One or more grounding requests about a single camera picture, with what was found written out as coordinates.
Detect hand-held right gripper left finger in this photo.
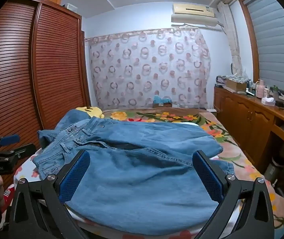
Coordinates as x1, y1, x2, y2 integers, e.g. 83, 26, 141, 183
8, 150, 94, 239

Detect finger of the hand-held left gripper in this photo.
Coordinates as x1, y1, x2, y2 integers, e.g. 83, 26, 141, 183
0, 134, 21, 147
0, 143, 37, 159

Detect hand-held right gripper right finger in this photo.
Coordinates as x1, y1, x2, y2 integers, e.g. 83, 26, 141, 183
192, 150, 274, 239

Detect blue denim pants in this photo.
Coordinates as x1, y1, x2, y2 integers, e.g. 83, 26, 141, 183
33, 110, 233, 231

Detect white strawberry print sheet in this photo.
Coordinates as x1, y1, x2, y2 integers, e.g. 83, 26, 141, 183
0, 122, 247, 239

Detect yellow plush toy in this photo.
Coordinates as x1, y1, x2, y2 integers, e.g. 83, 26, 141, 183
76, 106, 105, 119

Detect dark green cylinder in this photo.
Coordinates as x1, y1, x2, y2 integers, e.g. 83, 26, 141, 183
266, 156, 284, 185

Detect floral blanket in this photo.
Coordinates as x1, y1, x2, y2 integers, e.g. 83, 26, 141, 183
102, 108, 284, 239

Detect wooden sideboard cabinet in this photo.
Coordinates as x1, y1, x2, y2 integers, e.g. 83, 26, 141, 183
214, 86, 284, 197

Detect wooden slatted wardrobe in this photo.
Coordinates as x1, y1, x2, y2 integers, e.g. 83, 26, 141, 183
0, 0, 92, 195

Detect blue cloth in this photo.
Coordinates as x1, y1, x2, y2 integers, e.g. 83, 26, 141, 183
154, 95, 170, 104

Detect patterned storage box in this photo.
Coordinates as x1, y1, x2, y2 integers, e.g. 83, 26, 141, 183
225, 73, 248, 92

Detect pink thermos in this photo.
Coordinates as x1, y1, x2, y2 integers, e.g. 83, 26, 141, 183
256, 79, 266, 98

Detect sheer circle pattern curtain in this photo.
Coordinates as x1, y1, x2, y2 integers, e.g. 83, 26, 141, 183
84, 27, 211, 110

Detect beige lace curtain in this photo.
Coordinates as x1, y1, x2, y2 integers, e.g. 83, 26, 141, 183
218, 1, 242, 75

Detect clear storage box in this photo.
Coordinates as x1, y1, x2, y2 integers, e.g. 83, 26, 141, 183
62, 3, 79, 13

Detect grey window blind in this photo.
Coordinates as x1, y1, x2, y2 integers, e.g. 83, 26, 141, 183
245, 0, 284, 98

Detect wooden window frame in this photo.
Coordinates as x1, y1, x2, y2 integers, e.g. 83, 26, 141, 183
239, 0, 264, 83

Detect wall air conditioner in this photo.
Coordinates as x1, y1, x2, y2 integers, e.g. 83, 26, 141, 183
171, 3, 219, 26

